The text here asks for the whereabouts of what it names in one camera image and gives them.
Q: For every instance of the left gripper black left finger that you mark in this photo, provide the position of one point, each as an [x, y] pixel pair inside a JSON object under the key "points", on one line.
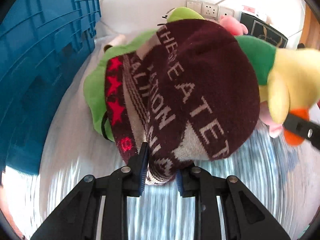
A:
{"points": [[76, 217]]}

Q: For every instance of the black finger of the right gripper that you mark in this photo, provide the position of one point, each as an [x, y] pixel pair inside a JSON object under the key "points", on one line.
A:
{"points": [[297, 129]]}

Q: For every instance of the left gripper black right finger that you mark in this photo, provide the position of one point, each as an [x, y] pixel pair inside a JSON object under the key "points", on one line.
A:
{"points": [[225, 208]]}

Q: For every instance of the yellow green duck plush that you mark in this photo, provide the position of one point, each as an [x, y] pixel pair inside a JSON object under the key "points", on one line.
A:
{"points": [[288, 83]]}

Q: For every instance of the maroon knit beanie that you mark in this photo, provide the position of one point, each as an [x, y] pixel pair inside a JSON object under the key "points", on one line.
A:
{"points": [[187, 90]]}

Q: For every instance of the black gift bag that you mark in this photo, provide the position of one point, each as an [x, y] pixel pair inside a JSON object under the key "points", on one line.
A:
{"points": [[260, 29]]}

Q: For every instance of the pink plush toy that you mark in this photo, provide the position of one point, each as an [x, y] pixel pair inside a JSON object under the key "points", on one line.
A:
{"points": [[232, 25]]}

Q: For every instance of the green cloth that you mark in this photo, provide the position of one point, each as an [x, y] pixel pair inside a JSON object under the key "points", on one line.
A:
{"points": [[94, 84]]}

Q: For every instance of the blue plastic crate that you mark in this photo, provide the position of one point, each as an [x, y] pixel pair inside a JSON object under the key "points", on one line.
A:
{"points": [[43, 45]]}

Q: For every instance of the white wall socket panel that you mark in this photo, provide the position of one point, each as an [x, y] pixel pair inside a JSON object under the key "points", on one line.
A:
{"points": [[209, 10]]}

